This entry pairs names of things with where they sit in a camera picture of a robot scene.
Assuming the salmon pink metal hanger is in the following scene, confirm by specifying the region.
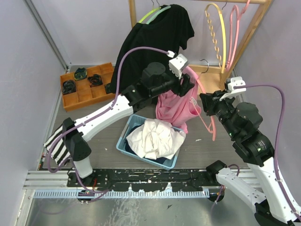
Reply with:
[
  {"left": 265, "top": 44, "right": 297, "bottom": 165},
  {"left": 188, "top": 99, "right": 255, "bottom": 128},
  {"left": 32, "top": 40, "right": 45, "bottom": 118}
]
[{"left": 185, "top": 66, "right": 216, "bottom": 141}]

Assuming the yellow hanger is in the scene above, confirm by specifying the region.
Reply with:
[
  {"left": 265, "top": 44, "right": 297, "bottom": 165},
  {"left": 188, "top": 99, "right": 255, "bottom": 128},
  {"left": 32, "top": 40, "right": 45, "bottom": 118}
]
[{"left": 204, "top": 2, "right": 227, "bottom": 74}]

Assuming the orange wooden divider tray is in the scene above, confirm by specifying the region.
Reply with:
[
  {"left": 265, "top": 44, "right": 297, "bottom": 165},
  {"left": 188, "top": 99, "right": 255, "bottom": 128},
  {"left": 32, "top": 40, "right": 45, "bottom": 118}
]
[{"left": 60, "top": 63, "right": 115, "bottom": 111}]

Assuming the black white striped cloth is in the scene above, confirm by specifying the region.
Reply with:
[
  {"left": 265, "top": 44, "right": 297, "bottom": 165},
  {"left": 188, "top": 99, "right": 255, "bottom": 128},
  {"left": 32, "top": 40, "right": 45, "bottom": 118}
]
[{"left": 44, "top": 125, "right": 71, "bottom": 166}]

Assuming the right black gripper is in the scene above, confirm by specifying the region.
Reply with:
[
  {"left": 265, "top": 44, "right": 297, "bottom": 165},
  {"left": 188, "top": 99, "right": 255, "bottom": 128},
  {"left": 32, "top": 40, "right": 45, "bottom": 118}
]
[{"left": 200, "top": 88, "right": 239, "bottom": 138}]

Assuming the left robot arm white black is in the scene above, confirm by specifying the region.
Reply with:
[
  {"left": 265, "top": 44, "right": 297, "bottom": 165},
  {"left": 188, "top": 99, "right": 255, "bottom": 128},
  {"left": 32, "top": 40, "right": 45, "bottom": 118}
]
[{"left": 63, "top": 57, "right": 194, "bottom": 186}]

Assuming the wooden clothes rack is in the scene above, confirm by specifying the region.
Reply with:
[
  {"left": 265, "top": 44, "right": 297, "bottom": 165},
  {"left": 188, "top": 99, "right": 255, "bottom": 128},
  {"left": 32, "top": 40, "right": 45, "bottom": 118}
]
[{"left": 126, "top": 0, "right": 272, "bottom": 92}]

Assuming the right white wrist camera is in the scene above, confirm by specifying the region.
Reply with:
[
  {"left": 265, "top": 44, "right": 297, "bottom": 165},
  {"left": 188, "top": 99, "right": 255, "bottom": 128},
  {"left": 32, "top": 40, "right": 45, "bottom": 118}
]
[{"left": 220, "top": 76, "right": 246, "bottom": 101}]

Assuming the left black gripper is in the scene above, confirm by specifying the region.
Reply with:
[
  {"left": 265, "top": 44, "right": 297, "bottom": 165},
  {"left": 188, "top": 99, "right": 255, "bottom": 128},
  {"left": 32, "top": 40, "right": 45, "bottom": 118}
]
[{"left": 151, "top": 62, "right": 196, "bottom": 98}]

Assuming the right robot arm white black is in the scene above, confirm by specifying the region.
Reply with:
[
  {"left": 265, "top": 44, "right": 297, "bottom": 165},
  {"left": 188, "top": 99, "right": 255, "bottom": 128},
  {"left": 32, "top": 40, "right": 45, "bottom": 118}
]
[{"left": 200, "top": 90, "right": 301, "bottom": 226}]

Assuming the green black rolled sock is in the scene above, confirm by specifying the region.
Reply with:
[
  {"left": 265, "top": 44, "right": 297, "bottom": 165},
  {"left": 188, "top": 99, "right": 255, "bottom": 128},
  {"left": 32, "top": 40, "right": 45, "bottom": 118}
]
[{"left": 74, "top": 67, "right": 87, "bottom": 81}]

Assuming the mint green hanger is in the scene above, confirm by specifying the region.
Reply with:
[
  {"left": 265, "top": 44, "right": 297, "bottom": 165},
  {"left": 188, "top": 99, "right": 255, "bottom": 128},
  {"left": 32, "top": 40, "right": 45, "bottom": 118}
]
[{"left": 146, "top": 5, "right": 171, "bottom": 24}]

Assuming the lime green hanger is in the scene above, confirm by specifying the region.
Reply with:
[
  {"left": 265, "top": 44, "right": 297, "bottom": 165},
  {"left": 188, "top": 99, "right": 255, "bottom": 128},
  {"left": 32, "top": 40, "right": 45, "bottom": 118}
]
[{"left": 138, "top": 1, "right": 161, "bottom": 23}]

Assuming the black t shirt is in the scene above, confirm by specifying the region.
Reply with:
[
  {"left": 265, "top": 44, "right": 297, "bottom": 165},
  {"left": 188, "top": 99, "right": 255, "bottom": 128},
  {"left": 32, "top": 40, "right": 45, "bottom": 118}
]
[{"left": 110, "top": 4, "right": 195, "bottom": 93}]

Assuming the white t shirt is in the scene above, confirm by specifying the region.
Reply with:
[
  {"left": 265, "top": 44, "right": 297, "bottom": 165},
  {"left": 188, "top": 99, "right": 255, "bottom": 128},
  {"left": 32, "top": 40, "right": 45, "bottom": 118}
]
[{"left": 126, "top": 119, "right": 186, "bottom": 160}]

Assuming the light blue plastic basket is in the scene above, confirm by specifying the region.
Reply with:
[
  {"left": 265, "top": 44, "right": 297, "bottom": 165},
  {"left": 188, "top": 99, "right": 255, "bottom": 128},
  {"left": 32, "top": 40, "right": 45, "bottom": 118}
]
[{"left": 116, "top": 114, "right": 180, "bottom": 170}]

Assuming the pink plastic hanger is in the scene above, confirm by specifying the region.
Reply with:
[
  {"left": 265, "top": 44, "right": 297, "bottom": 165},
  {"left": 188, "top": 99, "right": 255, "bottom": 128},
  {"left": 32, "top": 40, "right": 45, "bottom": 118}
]
[{"left": 226, "top": 0, "right": 250, "bottom": 72}]

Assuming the black mounting base plate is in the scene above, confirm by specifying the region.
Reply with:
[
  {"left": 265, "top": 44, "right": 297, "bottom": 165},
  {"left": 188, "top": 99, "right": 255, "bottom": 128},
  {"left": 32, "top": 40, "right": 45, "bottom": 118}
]
[{"left": 81, "top": 169, "right": 221, "bottom": 192}]

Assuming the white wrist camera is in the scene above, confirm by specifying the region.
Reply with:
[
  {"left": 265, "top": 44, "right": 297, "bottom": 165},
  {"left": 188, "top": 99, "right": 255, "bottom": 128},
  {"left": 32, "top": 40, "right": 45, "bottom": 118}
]
[
  {"left": 220, "top": 76, "right": 246, "bottom": 101},
  {"left": 167, "top": 50, "right": 189, "bottom": 80}
]

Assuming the navy blue t shirt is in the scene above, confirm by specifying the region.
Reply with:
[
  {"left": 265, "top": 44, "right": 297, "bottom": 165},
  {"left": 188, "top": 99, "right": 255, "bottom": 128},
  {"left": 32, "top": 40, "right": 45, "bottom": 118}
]
[{"left": 117, "top": 137, "right": 171, "bottom": 166}]

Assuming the aluminium rail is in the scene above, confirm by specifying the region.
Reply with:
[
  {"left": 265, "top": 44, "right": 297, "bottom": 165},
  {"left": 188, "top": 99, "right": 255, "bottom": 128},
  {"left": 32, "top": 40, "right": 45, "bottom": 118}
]
[{"left": 24, "top": 169, "right": 262, "bottom": 199}]

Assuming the pink t shirt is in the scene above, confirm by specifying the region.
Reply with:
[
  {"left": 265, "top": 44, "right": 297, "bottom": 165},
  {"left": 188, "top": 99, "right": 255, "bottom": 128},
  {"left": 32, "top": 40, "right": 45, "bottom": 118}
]
[{"left": 155, "top": 67, "right": 201, "bottom": 134}]

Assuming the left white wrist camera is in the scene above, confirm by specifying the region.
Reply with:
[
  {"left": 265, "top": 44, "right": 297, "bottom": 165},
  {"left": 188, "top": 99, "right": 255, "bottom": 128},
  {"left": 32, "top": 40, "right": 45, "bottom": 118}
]
[{"left": 167, "top": 50, "right": 189, "bottom": 80}]

